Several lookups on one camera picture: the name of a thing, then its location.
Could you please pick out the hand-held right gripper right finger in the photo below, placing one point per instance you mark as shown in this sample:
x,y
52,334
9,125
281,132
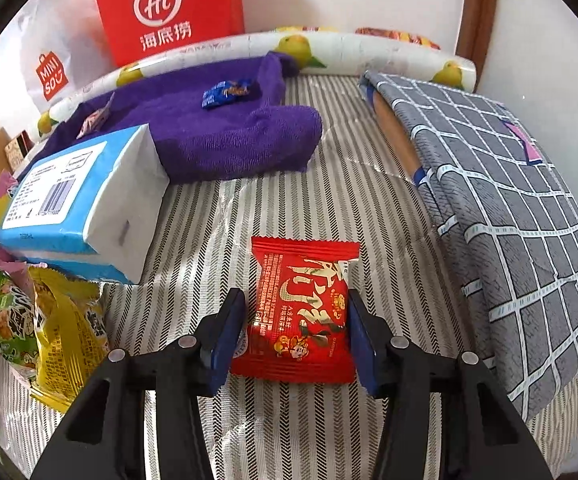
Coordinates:
x,y
364,347

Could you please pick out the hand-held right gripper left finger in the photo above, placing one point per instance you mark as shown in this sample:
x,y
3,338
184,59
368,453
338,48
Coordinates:
x,y
226,332

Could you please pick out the red snack packet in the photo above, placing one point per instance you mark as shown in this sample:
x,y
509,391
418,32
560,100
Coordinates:
x,y
299,305

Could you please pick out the purple towel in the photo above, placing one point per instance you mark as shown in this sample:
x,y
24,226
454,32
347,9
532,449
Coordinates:
x,y
209,135

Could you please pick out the grey checked cloth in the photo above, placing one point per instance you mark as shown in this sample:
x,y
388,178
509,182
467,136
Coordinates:
x,y
509,210

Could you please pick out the blue white tissue pack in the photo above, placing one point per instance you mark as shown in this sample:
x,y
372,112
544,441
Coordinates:
x,y
69,195

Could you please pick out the tan flat pad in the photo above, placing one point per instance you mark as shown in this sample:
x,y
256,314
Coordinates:
x,y
394,130

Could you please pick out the green snack packet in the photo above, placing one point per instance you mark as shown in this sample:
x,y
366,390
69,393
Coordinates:
x,y
4,320

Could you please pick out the blue wrapped candy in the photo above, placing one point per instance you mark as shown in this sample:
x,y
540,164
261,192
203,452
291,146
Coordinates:
x,y
224,92

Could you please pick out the pink candy wrapper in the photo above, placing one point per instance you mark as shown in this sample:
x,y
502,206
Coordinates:
x,y
94,120

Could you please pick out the yellow teal snack packet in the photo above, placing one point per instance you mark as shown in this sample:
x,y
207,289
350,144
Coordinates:
x,y
4,205

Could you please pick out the brown book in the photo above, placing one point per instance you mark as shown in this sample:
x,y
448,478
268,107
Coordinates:
x,y
18,149

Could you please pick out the lemon print paper roll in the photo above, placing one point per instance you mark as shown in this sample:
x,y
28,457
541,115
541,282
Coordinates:
x,y
359,52

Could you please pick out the white plastic shopping bag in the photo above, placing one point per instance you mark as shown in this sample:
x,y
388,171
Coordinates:
x,y
64,50

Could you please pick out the red paper bag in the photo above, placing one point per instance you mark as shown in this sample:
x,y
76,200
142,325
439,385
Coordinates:
x,y
169,10

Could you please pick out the wooden door frame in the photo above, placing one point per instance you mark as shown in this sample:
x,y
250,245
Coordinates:
x,y
476,20

